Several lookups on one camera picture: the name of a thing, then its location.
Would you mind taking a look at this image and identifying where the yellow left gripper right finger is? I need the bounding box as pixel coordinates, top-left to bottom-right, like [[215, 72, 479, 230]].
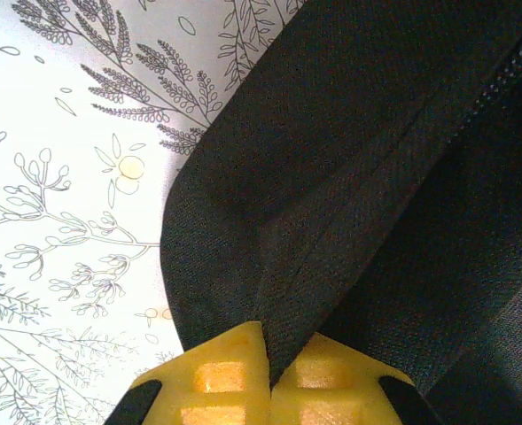
[[269, 331, 421, 425]]

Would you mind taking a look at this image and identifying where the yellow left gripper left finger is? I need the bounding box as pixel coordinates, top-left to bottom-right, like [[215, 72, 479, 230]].
[[129, 321, 271, 425]]

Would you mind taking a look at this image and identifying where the black fabric backpack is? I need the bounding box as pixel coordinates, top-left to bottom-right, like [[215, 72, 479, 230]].
[[158, 0, 522, 425]]

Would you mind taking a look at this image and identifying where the floral printed tablecloth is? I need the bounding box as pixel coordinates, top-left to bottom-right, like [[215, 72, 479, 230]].
[[0, 0, 308, 425]]

